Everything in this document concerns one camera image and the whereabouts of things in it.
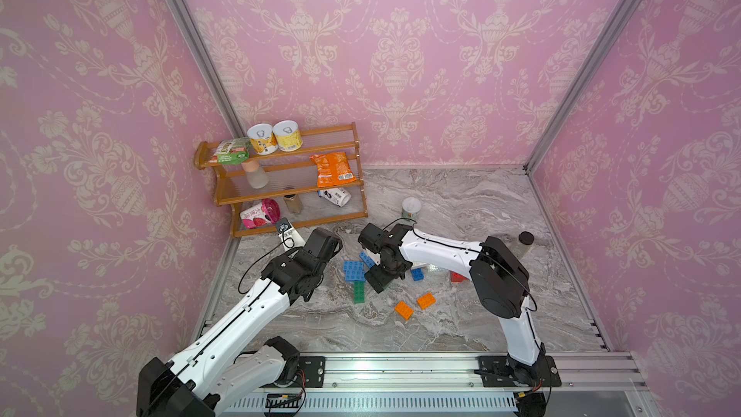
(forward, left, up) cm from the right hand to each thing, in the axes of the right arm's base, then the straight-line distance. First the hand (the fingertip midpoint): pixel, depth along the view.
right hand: (386, 278), depth 89 cm
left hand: (+3, +21, +15) cm, 26 cm away
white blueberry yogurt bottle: (+29, +15, +6) cm, 33 cm away
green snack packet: (+28, +43, +30) cm, 59 cm away
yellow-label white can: (+31, +27, +32) cm, 52 cm away
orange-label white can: (+30, +34, +32) cm, 56 cm away
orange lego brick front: (-10, -4, -1) cm, 11 cm away
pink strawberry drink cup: (+22, +41, +7) cm, 47 cm away
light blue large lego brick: (+3, +10, 0) cm, 11 cm away
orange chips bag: (+32, +16, +16) cm, 39 cm away
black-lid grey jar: (+6, -43, +6) cm, 43 cm away
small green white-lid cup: (+23, -10, +5) cm, 26 cm away
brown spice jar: (+27, +31, +6) cm, 41 cm away
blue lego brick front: (+1, -10, 0) cm, 10 cm away
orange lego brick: (-7, -11, -1) cm, 13 cm away
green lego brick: (-4, +8, -1) cm, 9 cm away
